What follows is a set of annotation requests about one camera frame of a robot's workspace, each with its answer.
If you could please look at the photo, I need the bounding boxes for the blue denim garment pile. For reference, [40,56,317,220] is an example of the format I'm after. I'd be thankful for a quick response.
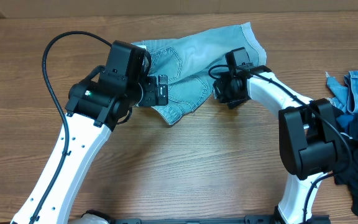
[326,71,358,114]

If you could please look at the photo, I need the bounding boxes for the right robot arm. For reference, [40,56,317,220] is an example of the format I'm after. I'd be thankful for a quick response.
[212,47,351,223]

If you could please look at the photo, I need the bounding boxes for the light blue denim shorts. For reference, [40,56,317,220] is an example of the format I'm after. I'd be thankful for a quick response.
[134,22,267,125]

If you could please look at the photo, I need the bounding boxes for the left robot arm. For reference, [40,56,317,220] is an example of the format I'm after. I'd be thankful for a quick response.
[11,40,168,223]

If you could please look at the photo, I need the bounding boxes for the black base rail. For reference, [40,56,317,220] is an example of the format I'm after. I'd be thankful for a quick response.
[79,209,331,224]

